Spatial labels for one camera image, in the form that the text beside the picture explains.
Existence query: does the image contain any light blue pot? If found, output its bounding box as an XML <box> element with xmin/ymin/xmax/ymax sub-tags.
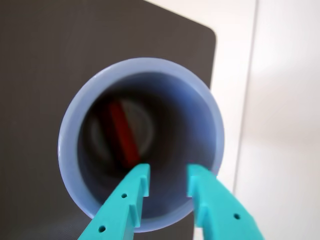
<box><xmin>57</xmin><ymin>57</ymin><xmax>225</xmax><ymax>234</ymax></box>

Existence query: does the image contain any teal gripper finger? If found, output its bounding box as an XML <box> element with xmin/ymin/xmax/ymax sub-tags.
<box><xmin>186</xmin><ymin>163</ymin><xmax>266</xmax><ymax>240</ymax></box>
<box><xmin>77</xmin><ymin>163</ymin><xmax>151</xmax><ymax>240</ymax></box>

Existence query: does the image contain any orange wooden block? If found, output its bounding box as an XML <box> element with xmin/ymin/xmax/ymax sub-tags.
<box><xmin>108</xmin><ymin>100</ymin><xmax>141</xmax><ymax>169</ymax></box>

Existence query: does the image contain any dark grey textured mat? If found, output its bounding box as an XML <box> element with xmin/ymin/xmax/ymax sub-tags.
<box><xmin>0</xmin><ymin>0</ymin><xmax>218</xmax><ymax>240</ymax></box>

